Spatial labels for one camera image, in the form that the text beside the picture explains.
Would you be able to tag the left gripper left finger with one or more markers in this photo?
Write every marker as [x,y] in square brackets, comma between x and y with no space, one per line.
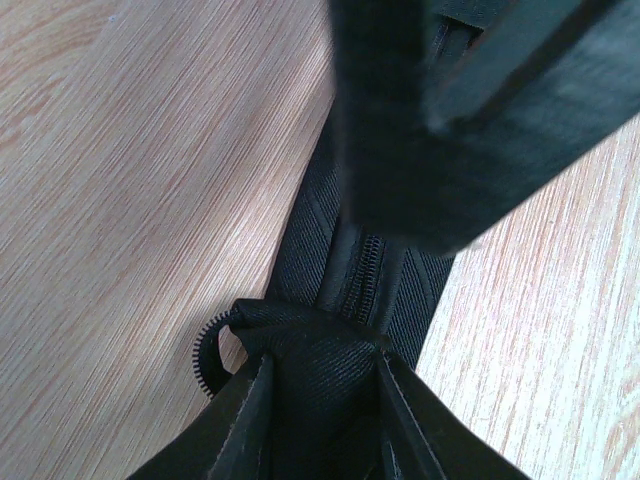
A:
[229,439]

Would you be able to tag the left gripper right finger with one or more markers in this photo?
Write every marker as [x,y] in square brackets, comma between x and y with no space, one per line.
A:
[423,439]

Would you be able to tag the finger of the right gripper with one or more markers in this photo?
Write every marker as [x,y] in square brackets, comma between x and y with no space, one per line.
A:
[584,53]
[439,191]

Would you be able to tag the black necktie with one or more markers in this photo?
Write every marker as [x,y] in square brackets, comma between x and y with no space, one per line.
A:
[338,297]

